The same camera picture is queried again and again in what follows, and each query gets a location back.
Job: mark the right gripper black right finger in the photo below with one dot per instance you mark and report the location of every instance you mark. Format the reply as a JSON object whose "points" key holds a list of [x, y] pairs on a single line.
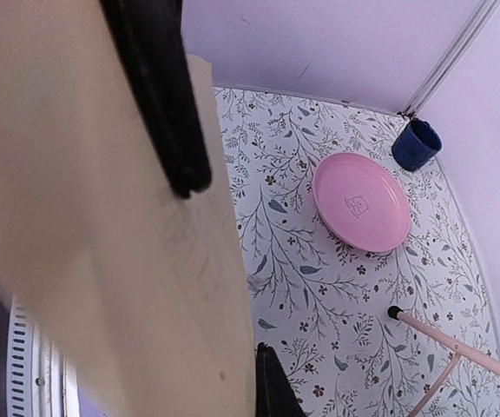
{"points": [[274, 395]]}

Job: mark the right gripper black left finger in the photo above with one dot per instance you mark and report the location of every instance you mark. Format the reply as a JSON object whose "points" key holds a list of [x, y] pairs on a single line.
{"points": [[147, 38]]}

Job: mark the yellow sheet music page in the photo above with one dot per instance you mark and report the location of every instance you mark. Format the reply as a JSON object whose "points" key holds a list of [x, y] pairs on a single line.
{"points": [[146, 294]]}

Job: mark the pink music stand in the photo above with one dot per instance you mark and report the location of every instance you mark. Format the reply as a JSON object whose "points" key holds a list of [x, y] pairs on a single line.
{"points": [[459, 351]]}

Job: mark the floral table mat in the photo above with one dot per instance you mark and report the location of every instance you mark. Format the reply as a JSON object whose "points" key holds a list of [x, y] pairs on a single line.
{"points": [[323, 304]]}

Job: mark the pink round plate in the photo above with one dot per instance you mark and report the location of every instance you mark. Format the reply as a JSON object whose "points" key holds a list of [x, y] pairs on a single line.
{"points": [[361, 202]]}

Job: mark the dark blue cup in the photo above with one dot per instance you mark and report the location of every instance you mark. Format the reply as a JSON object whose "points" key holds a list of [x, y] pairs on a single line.
{"points": [[417, 143]]}

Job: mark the aluminium front rail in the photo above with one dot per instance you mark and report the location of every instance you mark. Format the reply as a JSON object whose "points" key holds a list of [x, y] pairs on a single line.
{"points": [[40, 382]]}

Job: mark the left aluminium frame post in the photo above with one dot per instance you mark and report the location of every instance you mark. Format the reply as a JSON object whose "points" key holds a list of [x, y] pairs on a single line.
{"points": [[451, 57]]}

